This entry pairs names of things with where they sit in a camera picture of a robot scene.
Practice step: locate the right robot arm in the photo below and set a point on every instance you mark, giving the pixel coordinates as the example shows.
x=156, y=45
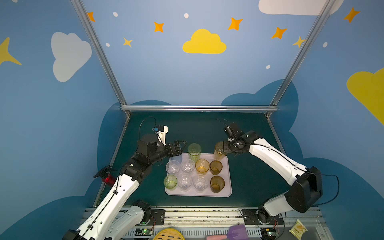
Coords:
x=305, y=183

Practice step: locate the yellow transparent cup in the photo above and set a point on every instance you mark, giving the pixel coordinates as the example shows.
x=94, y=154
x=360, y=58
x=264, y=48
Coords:
x=202, y=166

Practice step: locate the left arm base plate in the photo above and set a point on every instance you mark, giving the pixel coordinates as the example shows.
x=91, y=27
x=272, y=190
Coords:
x=157, y=217

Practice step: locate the tall blue textured cup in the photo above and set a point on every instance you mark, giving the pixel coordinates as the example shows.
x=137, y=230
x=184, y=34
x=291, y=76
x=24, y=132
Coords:
x=178, y=158

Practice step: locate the tall green cup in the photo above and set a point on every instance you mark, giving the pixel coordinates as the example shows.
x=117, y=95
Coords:
x=194, y=152

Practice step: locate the tall yellow cup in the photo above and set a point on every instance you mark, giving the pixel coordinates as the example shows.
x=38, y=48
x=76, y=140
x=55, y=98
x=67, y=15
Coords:
x=219, y=152

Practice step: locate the pink plastic tray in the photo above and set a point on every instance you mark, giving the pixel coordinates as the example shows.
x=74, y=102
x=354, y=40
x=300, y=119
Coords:
x=225, y=174

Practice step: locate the purple toy shovel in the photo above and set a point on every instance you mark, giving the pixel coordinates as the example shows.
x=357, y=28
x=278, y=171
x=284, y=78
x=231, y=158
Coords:
x=238, y=232

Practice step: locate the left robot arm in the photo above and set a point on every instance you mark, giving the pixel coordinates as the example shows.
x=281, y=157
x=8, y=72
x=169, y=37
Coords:
x=96, y=226

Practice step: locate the brown textured cup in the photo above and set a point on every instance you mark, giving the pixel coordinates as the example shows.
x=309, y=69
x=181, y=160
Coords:
x=216, y=167
x=217, y=184

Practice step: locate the clear faceted glass back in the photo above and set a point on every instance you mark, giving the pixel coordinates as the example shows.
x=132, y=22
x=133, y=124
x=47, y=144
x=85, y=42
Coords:
x=188, y=166

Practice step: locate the yellow round lid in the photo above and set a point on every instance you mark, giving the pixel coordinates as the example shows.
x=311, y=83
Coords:
x=169, y=234

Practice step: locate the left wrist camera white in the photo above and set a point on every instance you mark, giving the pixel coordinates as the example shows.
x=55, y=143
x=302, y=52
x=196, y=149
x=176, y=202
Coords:
x=161, y=131

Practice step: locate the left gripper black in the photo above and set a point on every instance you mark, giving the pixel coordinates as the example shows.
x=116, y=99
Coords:
x=174, y=148

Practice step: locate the yellow snack packet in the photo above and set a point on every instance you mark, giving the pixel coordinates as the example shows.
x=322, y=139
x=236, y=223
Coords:
x=298, y=230

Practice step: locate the small green cup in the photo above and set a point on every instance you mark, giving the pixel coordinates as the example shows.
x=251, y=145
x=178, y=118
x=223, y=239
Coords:
x=170, y=182

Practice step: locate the clear faceted glass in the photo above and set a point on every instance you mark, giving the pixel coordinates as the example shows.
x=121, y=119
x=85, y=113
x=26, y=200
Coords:
x=200, y=183
x=185, y=181
x=173, y=167
x=188, y=166

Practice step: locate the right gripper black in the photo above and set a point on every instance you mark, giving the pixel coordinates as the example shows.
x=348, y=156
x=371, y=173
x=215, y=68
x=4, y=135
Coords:
x=229, y=145

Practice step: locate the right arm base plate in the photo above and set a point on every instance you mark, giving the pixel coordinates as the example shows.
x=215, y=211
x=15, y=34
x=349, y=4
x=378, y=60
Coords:
x=260, y=217

